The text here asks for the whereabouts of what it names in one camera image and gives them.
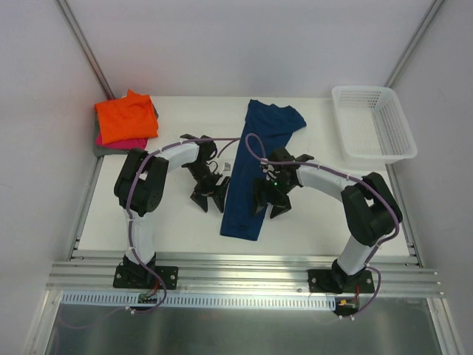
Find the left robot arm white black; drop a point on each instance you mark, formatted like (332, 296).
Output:
(140, 186)

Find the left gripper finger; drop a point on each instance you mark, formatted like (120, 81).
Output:
(220, 192)
(201, 199)

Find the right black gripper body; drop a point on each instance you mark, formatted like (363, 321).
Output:
(273, 193)

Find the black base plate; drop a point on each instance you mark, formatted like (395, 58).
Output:
(325, 280)
(137, 277)

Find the pink folded t-shirt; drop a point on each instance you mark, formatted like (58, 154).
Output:
(128, 144)

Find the orange folded t-shirt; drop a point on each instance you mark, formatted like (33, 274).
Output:
(130, 117)

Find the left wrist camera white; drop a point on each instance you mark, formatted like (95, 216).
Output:
(227, 166)

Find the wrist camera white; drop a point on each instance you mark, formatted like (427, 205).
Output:
(268, 169)
(227, 166)

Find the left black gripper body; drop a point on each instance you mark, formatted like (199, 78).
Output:
(209, 187)

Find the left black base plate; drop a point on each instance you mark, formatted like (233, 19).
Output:
(137, 277)

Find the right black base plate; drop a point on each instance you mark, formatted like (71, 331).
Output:
(325, 280)

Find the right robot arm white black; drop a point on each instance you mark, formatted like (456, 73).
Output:
(371, 212)

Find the grey folded t-shirt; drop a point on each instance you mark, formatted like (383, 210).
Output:
(111, 151)

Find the white slotted cable duct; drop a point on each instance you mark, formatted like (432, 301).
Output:
(184, 300)

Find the white plastic basket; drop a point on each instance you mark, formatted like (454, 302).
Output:
(371, 125)

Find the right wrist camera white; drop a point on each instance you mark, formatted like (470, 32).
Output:
(268, 169)

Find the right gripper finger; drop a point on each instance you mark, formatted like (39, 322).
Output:
(260, 195)
(281, 208)

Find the aluminium mounting rail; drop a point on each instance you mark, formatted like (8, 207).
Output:
(243, 274)

